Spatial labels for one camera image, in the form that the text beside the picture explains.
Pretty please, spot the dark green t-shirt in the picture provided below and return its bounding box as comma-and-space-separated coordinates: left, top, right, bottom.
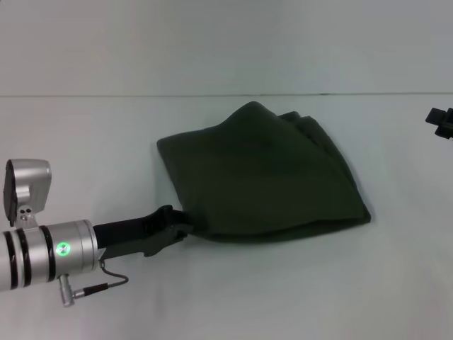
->
156, 101, 372, 246

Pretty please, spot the left arm cable with plug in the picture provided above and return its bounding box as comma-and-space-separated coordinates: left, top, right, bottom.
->
57, 259, 130, 309

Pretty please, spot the silver vented wrist camera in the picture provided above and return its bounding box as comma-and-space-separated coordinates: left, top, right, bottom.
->
2, 159, 52, 228

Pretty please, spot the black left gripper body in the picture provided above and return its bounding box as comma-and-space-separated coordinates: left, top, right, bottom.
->
91, 204, 171, 260

